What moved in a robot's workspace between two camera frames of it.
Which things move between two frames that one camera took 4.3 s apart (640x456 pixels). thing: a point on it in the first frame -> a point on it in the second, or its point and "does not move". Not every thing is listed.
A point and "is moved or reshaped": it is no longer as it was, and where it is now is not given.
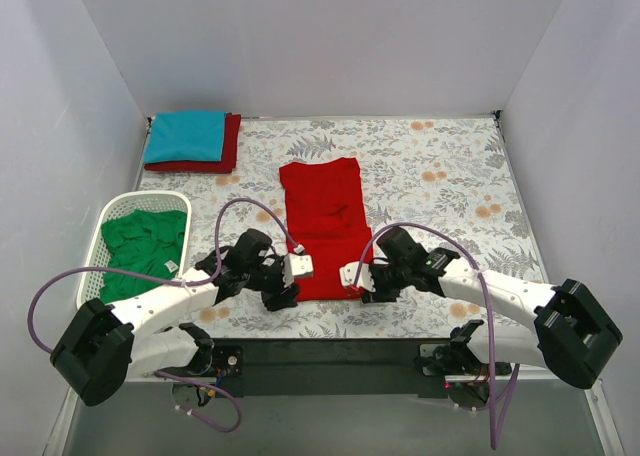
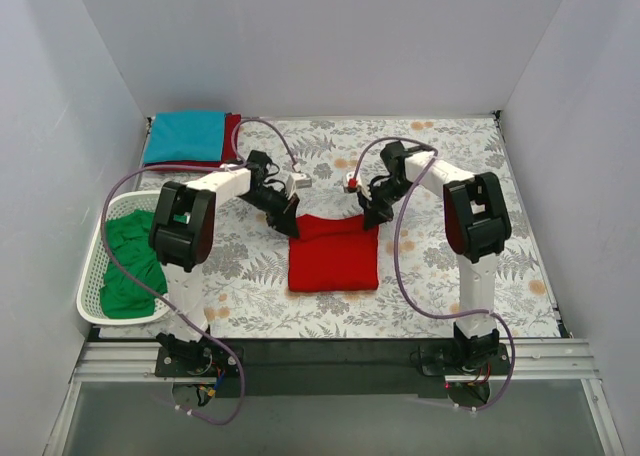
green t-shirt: [147, 241] does not move
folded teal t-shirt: [179, 137] does not move
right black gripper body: [378, 290] -> [373, 204]
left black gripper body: [279, 294] -> [286, 209]
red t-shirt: [323, 216] is moved or reshaped
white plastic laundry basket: [94, 251] does not move
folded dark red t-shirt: [230, 139] does not move
